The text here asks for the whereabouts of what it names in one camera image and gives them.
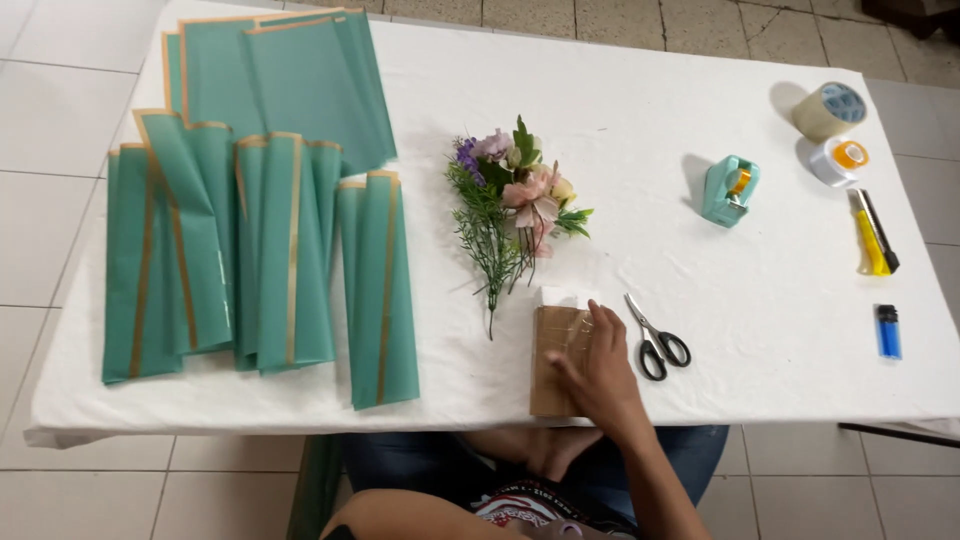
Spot person's printed shirt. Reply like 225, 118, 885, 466
468, 478, 640, 540

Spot person's blue jeans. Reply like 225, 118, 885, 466
341, 424, 730, 528

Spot flat green wrapping sheet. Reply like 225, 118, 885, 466
177, 9, 346, 140
161, 31, 186, 114
241, 10, 399, 179

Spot black handled scissors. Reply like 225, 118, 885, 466
624, 292, 693, 382

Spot folded green wrapping sheet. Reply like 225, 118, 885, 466
233, 132, 345, 375
102, 142, 186, 386
335, 169, 421, 412
132, 108, 237, 355

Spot large clear tape roll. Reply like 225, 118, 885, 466
791, 81, 869, 144

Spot white tablecloth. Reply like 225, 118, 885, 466
22, 0, 960, 450

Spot brown taped cardboard block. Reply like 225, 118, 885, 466
529, 304, 597, 419

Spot person's right hand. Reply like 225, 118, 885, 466
545, 298, 652, 445

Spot dark furniture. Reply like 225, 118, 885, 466
860, 0, 960, 43

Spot artificial flower bouquet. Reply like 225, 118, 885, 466
444, 114, 595, 341

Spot yellow utility knife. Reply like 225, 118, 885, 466
848, 188, 901, 278

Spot black table leg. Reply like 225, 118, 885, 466
837, 422, 960, 450

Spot dark green hanging sheet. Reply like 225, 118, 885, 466
286, 435, 348, 540

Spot teal tape dispenser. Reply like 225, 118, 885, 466
701, 154, 762, 229

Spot white ribbon roll orange core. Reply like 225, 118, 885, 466
808, 136, 871, 189

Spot person's left hand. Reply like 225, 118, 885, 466
459, 427, 605, 483

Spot blue lighter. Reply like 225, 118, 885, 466
876, 303, 903, 361

